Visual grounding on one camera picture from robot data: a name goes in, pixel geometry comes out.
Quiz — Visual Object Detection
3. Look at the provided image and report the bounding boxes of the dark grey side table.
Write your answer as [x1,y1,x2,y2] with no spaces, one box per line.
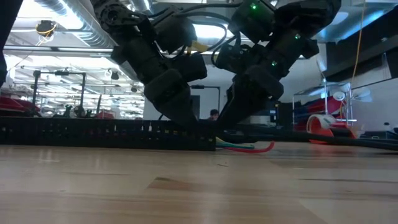
[323,27,398,82]

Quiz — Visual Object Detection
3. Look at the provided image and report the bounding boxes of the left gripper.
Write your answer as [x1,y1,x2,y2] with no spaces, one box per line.
[143,68,200,126]

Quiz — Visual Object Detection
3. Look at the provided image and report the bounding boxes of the orange tape dispenser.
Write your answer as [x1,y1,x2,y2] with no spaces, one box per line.
[306,113,357,145]

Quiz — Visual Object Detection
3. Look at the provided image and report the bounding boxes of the black aluminium table frame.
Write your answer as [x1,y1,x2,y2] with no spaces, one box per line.
[354,129,398,141]

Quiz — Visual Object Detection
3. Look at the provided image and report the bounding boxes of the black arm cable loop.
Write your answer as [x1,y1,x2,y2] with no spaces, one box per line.
[210,32,242,68]
[174,11,229,60]

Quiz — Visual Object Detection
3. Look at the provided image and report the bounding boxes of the black right arm cable loop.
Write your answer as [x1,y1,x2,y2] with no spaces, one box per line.
[210,32,242,68]

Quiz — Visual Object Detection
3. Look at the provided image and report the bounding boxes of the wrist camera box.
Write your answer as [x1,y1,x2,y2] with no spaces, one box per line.
[169,53,208,83]
[213,43,252,75]

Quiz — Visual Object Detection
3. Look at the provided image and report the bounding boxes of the red storage bins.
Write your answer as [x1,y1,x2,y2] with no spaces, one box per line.
[94,110,116,119]
[294,96,345,131]
[0,95,42,118]

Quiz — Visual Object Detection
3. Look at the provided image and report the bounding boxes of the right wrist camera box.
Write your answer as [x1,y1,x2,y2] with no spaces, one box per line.
[213,43,252,75]

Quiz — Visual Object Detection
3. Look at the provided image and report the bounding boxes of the thin green wire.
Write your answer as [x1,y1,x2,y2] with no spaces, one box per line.
[216,141,256,150]

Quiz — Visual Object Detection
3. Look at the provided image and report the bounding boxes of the long ceiling light bar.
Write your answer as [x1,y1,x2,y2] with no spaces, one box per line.
[2,45,114,57]

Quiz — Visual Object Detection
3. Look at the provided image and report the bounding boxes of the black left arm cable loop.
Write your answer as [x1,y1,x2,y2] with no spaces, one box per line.
[174,11,229,60]

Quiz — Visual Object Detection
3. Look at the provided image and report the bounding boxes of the silver ventilation duct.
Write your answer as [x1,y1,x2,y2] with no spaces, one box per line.
[33,0,150,82]

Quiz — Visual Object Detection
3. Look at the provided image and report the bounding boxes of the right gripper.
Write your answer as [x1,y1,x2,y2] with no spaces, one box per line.
[217,65,284,128]

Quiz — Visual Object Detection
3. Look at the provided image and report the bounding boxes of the black slotted cable duct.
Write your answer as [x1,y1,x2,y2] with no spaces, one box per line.
[0,116,217,152]

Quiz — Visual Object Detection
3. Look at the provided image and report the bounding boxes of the ceiling cord reel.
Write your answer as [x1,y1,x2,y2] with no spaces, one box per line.
[34,19,58,47]

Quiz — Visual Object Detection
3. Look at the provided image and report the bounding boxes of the white fan on stand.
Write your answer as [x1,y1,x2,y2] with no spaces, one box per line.
[323,73,374,127]

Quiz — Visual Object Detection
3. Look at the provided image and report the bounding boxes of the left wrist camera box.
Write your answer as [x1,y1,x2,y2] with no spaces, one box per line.
[169,53,208,83]

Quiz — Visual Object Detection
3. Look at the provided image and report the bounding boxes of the black background station frame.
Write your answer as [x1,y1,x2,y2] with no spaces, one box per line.
[190,84,221,121]
[32,70,88,118]

